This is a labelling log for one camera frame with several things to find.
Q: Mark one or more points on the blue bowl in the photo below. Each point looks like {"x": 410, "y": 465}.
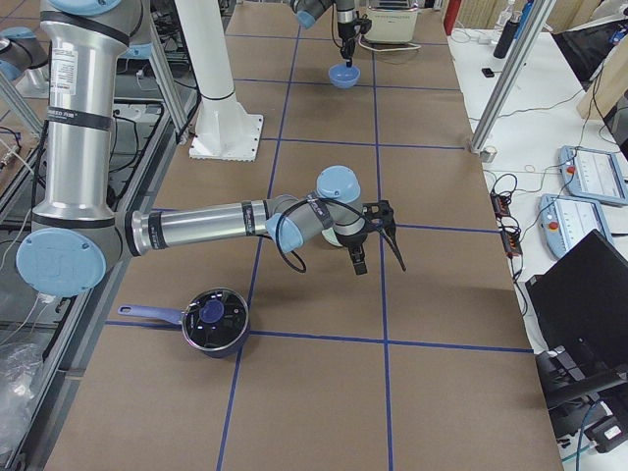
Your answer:
{"x": 343, "y": 76}

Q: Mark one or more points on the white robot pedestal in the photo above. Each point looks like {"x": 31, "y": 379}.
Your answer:
{"x": 223, "y": 128}

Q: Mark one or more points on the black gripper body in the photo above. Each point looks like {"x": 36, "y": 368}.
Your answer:
{"x": 344, "y": 30}
{"x": 352, "y": 240}

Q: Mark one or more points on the upper teach pendant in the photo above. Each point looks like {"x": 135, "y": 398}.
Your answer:
{"x": 592, "y": 173}

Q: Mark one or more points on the cream toaster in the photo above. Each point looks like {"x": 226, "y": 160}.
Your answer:
{"x": 393, "y": 21}

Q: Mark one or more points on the aluminium frame post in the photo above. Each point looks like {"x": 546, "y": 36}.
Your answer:
{"x": 532, "y": 27}

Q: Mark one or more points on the lower teach pendant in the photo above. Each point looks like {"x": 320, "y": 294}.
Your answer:
{"x": 566, "y": 220}

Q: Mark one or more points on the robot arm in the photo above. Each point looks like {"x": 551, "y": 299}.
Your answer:
{"x": 308, "y": 12}
{"x": 98, "y": 152}

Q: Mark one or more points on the green bowl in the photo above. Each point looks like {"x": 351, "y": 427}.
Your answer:
{"x": 330, "y": 237}

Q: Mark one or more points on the glass saucepan lid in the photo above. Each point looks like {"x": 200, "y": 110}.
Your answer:
{"x": 217, "y": 322}

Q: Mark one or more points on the teach pendant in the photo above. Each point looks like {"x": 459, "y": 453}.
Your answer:
{"x": 592, "y": 173}
{"x": 566, "y": 220}

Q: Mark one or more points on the black water bottle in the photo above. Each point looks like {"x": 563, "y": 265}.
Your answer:
{"x": 507, "y": 36}

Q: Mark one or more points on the black laptop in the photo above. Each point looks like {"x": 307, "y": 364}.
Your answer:
{"x": 581, "y": 302}

